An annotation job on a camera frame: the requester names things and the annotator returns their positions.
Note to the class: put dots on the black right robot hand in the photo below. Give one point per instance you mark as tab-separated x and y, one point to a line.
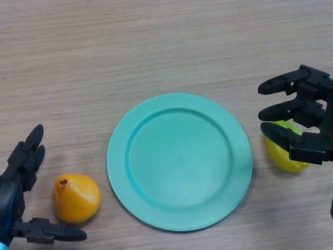
312	151

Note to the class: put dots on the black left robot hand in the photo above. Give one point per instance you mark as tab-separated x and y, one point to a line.
11	198

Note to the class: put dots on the yellow orange pear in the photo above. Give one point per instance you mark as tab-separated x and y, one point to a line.
76	200

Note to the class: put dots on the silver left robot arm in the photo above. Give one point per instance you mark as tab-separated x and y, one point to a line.
2	247

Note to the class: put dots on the green round plate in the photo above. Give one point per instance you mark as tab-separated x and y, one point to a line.
179	161

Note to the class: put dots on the yellow green starfruit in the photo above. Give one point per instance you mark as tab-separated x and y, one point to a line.
279	157

